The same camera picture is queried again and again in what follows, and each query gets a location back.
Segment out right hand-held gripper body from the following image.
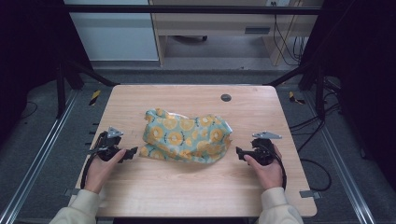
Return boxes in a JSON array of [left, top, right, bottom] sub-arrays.
[[250, 131, 283, 167]]

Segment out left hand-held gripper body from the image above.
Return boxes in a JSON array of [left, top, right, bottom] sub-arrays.
[[88, 125, 124, 162]]

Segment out teal cloth with yellow print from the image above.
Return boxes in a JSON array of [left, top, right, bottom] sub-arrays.
[[138, 107, 233, 164]]

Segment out person's right hand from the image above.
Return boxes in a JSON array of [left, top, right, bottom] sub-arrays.
[[243, 144, 286, 191]]

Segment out person's left hand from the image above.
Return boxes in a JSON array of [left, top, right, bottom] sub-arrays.
[[83, 147, 128, 195]]

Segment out yellow black tape strip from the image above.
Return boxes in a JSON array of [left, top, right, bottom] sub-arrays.
[[287, 90, 306, 105], [89, 89, 103, 107]]

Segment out white cabinet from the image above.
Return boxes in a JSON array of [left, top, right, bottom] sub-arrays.
[[63, 0, 160, 63]]

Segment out black curtain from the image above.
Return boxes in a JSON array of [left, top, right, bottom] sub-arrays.
[[0, 0, 94, 147], [300, 0, 396, 190]]

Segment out light wooden desk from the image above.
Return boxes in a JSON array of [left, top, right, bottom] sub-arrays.
[[148, 0, 325, 67]]

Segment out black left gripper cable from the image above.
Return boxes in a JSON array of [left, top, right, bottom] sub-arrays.
[[79, 131, 109, 190]]

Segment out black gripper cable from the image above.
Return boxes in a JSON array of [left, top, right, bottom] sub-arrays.
[[79, 131, 109, 190], [269, 146, 288, 191]]

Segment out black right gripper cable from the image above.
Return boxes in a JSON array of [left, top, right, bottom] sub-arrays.
[[269, 146, 288, 191]]

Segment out grey table edge bracket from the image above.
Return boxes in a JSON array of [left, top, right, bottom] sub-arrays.
[[63, 188, 82, 198], [298, 189, 322, 201]]

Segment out aluminium floor rail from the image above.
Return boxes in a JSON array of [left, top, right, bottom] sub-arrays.
[[302, 90, 377, 224], [0, 89, 79, 224]]

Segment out black floor cable loop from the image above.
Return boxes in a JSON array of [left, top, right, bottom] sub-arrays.
[[289, 92, 343, 192]]

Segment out black metal frame stand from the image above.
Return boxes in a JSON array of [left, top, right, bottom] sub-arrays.
[[55, 59, 120, 119], [263, 61, 329, 121]]

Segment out black cables under desk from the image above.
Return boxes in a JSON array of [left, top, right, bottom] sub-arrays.
[[270, 1, 309, 67]]

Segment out black horizontal frame bar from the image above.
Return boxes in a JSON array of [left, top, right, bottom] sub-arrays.
[[61, 4, 322, 16]]

